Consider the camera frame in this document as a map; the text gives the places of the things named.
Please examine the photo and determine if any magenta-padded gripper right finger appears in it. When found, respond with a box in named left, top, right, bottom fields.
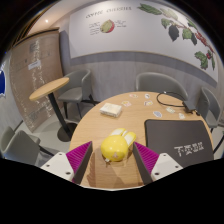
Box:
left=132, top=141, right=184, bottom=186

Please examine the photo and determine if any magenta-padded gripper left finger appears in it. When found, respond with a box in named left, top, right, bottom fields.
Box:
left=39, top=140, right=94, bottom=185

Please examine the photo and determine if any yellow rabbit-eared computer mouse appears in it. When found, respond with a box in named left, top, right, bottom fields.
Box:
left=100, top=127, right=138, bottom=164

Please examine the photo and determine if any black rectangular mouse pad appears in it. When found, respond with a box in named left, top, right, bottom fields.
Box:
left=143, top=119, right=215, bottom=169

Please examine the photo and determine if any grey upholstered chair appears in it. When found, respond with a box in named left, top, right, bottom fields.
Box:
left=57, top=69, right=98, bottom=119
left=134, top=71, right=189, bottom=101
left=195, top=86, right=224, bottom=129
left=0, top=125, right=54, bottom=166

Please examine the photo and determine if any small black flat box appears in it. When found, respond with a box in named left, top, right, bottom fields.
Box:
left=182, top=99, right=198, bottom=114

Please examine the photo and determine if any white tissue pack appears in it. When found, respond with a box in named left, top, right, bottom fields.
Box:
left=99, top=102, right=123, bottom=118

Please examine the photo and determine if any black looped cable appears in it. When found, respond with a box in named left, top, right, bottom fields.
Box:
left=155, top=90, right=189, bottom=109

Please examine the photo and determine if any round wooden pedestal table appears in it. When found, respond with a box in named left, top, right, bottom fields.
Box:
left=28, top=77, right=78, bottom=143

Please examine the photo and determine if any light wood wall panel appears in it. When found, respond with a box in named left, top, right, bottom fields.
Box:
left=9, top=29, right=64, bottom=133

